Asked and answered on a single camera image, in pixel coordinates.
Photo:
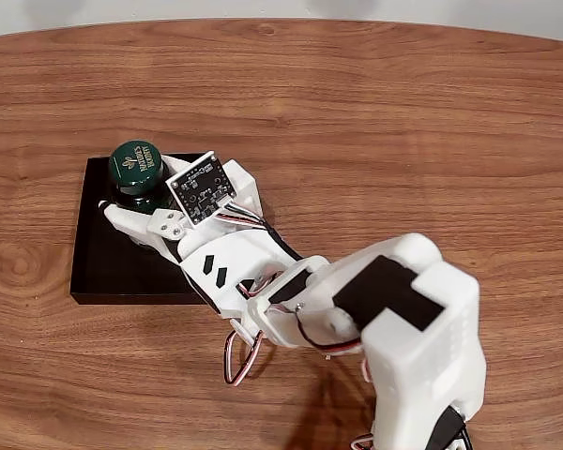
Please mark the green-capped pill bottle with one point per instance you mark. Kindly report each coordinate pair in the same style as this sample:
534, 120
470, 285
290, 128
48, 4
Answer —
133, 164

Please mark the black open-top box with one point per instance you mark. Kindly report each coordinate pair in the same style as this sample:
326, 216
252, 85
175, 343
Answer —
103, 262

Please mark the black camera circuit board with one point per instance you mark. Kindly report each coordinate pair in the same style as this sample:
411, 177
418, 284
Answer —
199, 187

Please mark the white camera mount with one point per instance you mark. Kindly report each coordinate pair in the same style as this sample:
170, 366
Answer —
241, 185

